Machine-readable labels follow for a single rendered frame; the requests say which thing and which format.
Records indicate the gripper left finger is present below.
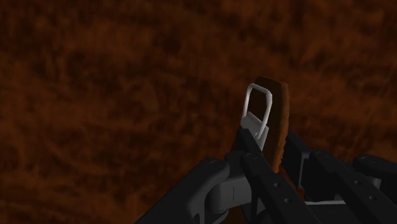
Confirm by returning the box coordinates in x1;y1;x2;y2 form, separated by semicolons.
135;127;320;224

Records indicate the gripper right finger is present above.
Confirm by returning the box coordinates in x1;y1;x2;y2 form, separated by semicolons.
281;127;397;224

